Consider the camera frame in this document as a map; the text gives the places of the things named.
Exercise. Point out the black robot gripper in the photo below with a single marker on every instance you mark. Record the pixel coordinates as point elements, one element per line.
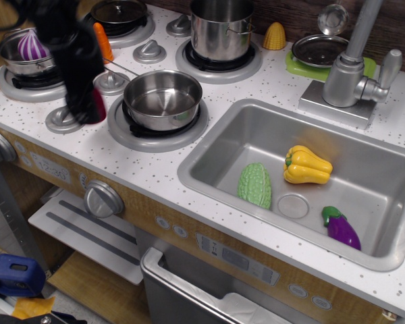
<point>77,55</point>

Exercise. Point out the red toy sweet potato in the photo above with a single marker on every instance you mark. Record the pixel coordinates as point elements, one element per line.
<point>100,112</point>

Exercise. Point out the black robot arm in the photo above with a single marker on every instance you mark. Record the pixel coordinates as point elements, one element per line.
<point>62,14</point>

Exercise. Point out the grey stove knob front left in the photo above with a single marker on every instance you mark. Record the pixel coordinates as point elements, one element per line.
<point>61,121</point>

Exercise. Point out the grey stove knob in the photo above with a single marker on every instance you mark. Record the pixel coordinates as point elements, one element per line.
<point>180,27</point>
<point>61,121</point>
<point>111,83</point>
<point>149,53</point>

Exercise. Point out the grey stove knob centre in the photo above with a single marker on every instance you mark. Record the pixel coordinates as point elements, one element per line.
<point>111,83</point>

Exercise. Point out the front left stove burner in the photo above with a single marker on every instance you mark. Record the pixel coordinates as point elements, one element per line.
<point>29,95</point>

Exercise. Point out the stove burner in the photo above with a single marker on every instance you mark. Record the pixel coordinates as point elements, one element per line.
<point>130,34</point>
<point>218,72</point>
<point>119,129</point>
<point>29,95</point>

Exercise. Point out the front right stove burner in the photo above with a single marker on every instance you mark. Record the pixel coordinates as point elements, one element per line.
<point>119,129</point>

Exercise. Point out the back left stove burner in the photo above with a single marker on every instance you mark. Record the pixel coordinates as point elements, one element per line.
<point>130,34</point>

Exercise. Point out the grey stove knob upper middle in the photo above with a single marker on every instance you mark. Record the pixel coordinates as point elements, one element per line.
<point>149,53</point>

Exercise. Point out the grey stove knob back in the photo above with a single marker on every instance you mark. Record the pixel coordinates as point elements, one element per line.
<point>180,27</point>

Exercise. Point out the back right stove burner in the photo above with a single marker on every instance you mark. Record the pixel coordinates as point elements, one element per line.
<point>218,72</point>

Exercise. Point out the steel pan lid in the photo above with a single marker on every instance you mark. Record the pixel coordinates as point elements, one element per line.
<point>319,50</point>

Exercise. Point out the orange toy carrot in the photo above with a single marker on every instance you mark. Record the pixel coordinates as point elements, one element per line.
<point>103,43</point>

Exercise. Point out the purple white striped toy onion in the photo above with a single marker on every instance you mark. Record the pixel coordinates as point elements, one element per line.
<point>30,48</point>

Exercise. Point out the grey oven dial large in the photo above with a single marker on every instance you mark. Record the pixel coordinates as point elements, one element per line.
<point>101,200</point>

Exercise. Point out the small steel pot left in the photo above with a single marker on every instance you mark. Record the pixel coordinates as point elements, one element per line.
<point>13,61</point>

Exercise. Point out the black pot lid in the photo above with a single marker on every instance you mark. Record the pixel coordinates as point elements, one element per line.
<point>118,12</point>

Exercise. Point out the white oven shelf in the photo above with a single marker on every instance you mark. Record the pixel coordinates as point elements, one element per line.
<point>109,242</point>

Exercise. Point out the tall steel stock pot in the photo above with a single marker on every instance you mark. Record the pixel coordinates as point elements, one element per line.
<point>221,29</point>

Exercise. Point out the blue clamp tool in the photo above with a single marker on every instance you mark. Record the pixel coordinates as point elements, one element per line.
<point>20,276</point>

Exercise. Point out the green toy bitter gourd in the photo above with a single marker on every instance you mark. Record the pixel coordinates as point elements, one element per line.
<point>254,185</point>

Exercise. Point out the yellow toy corn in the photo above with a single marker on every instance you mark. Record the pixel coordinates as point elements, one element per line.
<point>275,37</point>

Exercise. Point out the grey dishwasher door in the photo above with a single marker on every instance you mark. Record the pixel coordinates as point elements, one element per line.
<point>173,299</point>

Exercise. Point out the green plastic board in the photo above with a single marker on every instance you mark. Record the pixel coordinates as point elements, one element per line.
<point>294,66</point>

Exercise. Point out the yellow toy bell pepper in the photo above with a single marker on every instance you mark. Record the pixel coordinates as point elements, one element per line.
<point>302,166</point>

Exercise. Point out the silver toy faucet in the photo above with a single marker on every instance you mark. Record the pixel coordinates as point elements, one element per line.
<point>348,96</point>

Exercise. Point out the steel ladle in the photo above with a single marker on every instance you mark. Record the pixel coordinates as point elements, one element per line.
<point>333,19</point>

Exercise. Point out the purple toy eggplant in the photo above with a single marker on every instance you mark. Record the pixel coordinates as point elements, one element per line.
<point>339,228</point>

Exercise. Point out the grey toy sink basin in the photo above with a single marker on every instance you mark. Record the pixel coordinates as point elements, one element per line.
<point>367,183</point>

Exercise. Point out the steel saucepan with handle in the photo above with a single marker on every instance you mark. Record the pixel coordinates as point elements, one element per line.
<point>160,101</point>

